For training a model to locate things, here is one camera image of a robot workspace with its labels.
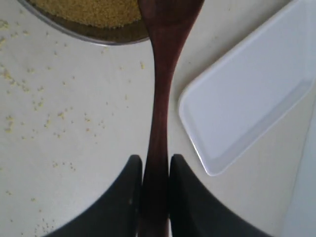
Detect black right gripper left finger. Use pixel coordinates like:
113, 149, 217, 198
47, 155, 142, 237

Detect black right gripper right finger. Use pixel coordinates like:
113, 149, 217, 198
169, 154, 267, 237

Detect dark wooden spoon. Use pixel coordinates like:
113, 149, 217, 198
138, 0, 204, 237

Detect white plastic tray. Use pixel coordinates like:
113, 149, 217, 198
178, 0, 316, 176

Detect steel bowl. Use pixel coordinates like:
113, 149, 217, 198
19, 0, 149, 46

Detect yellow millet grains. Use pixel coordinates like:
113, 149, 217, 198
31, 0, 141, 28

